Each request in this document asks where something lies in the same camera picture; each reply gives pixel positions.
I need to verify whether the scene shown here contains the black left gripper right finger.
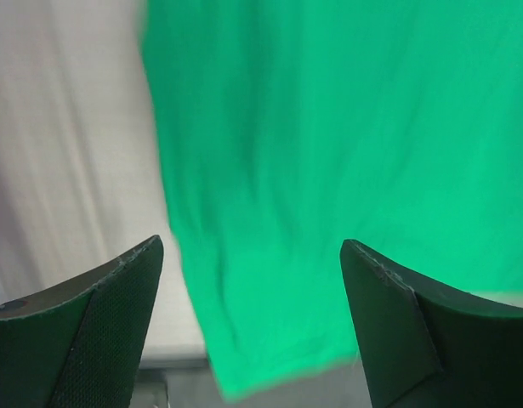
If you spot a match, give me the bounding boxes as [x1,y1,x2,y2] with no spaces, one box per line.
[340,240,523,407]

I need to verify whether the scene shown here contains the green t shirt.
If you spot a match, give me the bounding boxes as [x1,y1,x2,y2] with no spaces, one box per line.
[142,1,523,400]

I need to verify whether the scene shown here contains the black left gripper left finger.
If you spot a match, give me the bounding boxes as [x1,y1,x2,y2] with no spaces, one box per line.
[0,235,163,408]

